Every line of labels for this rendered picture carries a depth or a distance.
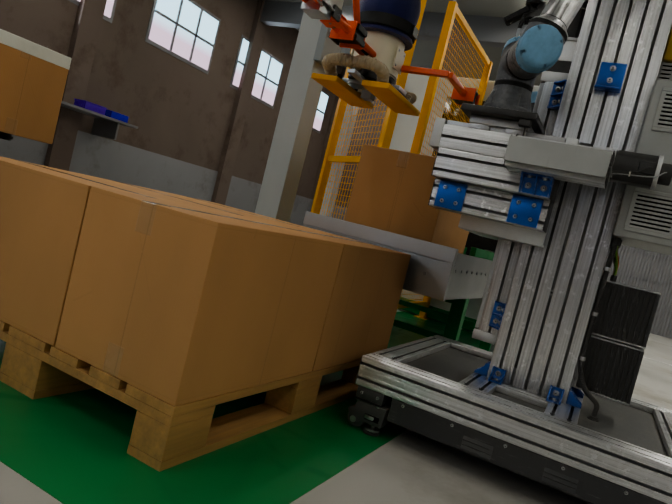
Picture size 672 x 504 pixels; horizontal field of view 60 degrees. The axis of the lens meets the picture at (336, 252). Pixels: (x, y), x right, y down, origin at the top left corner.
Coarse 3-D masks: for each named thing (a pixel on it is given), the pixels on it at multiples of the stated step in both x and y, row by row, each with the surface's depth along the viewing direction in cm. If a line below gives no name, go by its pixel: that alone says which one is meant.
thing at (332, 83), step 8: (320, 80) 196; (328, 80) 193; (336, 80) 192; (328, 88) 205; (336, 88) 202; (344, 88) 199; (352, 88) 203; (344, 96) 212; (352, 96) 209; (360, 96) 210; (352, 104) 223; (360, 104) 219; (368, 104) 218
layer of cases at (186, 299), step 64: (0, 192) 152; (64, 192) 141; (128, 192) 151; (0, 256) 151; (64, 256) 140; (128, 256) 130; (192, 256) 122; (256, 256) 134; (320, 256) 161; (384, 256) 202; (64, 320) 138; (128, 320) 129; (192, 320) 121; (256, 320) 141; (320, 320) 171; (384, 320) 218; (192, 384) 125; (256, 384) 148
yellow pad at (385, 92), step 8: (368, 80) 187; (368, 88) 190; (376, 88) 187; (384, 88) 185; (392, 88) 187; (376, 96) 199; (384, 96) 196; (392, 96) 193; (400, 96) 194; (392, 104) 205; (400, 104) 202; (408, 104) 202; (400, 112) 216; (408, 112) 212; (416, 112) 211
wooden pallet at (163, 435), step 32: (0, 320) 150; (32, 352) 143; (64, 352) 138; (32, 384) 142; (64, 384) 149; (96, 384) 132; (128, 384) 128; (288, 384) 163; (352, 384) 217; (160, 416) 123; (192, 416) 128; (224, 416) 156; (256, 416) 161; (288, 416) 168; (128, 448) 127; (160, 448) 123; (192, 448) 131
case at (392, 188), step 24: (360, 168) 248; (384, 168) 244; (408, 168) 239; (432, 168) 235; (360, 192) 248; (384, 192) 243; (408, 192) 239; (360, 216) 247; (384, 216) 243; (408, 216) 238; (432, 216) 234; (456, 216) 258; (432, 240) 234; (456, 240) 269
